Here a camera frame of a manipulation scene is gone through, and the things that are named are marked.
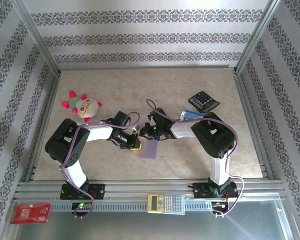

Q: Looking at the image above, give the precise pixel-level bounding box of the lilac paper sheet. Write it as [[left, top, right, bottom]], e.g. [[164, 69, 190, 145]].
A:
[[136, 137, 159, 160]]

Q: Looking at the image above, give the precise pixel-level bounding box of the shiny steel sheet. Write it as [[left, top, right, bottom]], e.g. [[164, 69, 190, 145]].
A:
[[4, 199, 300, 240]]

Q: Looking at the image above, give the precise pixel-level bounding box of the blue white packet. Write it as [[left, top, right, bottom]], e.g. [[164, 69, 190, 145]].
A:
[[180, 109, 206, 121]]

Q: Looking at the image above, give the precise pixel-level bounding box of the plush toy with pink feet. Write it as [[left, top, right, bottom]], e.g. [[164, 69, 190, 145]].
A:
[[61, 90, 103, 123]]

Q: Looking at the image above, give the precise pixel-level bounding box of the black desk calculator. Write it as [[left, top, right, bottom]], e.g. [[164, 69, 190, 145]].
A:
[[188, 90, 221, 114]]

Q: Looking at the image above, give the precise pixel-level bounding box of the beige scientific calculator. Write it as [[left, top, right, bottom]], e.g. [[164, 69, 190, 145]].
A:
[[147, 193, 186, 215]]

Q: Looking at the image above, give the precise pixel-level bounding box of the red packet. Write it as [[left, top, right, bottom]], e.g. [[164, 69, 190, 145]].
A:
[[9, 202, 51, 225]]

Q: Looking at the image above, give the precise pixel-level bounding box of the wide aluminium mounting rail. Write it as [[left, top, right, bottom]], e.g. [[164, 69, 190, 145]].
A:
[[13, 180, 286, 201]]

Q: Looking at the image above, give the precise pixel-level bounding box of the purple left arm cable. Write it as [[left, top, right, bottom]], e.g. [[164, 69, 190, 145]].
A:
[[60, 111, 141, 220]]

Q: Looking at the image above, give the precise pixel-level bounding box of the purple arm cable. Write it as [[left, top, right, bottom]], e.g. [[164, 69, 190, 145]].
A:
[[60, 111, 141, 220], [145, 99, 245, 218]]

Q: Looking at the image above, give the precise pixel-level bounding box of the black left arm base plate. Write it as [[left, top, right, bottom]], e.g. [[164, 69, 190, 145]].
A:
[[59, 183, 106, 200]]

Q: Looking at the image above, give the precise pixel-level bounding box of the thin aluminium wall rail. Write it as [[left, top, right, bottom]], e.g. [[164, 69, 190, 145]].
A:
[[58, 64, 237, 71]]

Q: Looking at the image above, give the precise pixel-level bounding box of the grey slotted cable duct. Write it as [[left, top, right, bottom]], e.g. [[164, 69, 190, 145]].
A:
[[49, 201, 215, 213]]

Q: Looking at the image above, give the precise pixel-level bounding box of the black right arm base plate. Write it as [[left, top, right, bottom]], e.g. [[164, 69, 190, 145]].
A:
[[192, 182, 240, 200]]

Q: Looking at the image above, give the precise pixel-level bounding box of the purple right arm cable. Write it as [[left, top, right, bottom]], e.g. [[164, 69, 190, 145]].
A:
[[145, 99, 245, 218]]

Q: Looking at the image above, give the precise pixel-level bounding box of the aluminium side rail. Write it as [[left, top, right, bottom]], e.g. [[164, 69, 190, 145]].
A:
[[233, 71, 275, 181], [23, 71, 62, 183]]

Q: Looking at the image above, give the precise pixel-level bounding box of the aluminium frame post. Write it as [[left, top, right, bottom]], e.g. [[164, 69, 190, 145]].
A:
[[11, 0, 62, 76], [233, 0, 283, 75]]

